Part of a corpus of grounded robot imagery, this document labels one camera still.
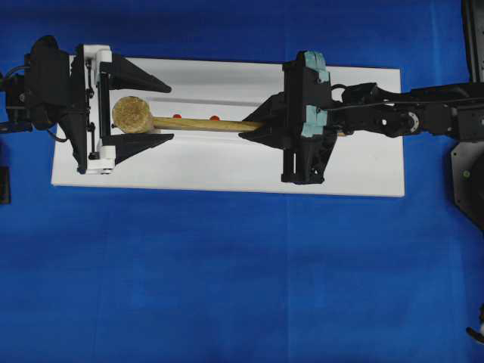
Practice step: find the wooden mallet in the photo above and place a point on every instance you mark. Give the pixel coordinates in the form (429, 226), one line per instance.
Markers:
(132, 115)

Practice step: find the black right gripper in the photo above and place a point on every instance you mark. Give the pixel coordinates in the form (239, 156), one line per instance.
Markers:
(308, 144)

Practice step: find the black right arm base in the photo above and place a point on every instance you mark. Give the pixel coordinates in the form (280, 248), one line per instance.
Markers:
(467, 155)

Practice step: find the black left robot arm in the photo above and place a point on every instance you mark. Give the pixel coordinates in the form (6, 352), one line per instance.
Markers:
(13, 85)

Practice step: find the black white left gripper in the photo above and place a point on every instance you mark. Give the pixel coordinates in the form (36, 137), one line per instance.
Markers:
(94, 71)

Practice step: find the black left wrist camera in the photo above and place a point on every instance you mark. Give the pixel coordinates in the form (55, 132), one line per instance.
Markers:
(55, 87)

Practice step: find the white foam board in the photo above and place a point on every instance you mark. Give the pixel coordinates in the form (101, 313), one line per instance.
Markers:
(362, 164)

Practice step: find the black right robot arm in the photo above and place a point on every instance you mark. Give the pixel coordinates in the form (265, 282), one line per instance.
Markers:
(367, 107)

